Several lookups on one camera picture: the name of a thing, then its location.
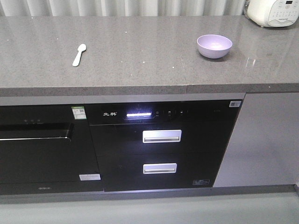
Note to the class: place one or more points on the lilac plastic bowl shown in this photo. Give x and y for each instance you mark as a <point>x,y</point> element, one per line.
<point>214,46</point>

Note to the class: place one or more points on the mint green plastic spoon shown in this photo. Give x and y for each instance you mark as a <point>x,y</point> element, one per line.
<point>81,49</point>

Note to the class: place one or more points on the black disinfection cabinet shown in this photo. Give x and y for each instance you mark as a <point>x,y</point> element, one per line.
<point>116,130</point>

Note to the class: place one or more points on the black built-in dishwasher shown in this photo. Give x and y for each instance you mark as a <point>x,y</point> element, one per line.
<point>46,149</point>

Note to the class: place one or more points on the grey cabinet door panel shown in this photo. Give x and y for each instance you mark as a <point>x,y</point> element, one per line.
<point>264,145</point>

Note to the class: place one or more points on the white rice cooker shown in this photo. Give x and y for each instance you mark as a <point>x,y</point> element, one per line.
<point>272,13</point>

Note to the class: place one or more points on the white pleated curtain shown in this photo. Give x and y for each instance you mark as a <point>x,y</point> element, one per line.
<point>120,7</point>

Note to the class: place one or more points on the upper silver drawer handle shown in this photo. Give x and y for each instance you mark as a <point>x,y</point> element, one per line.
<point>161,136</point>

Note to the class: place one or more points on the silver drawer handle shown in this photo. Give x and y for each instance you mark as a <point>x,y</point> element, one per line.
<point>161,136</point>
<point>159,168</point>

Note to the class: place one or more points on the lower silver drawer handle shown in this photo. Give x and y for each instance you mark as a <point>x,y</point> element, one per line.
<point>159,168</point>

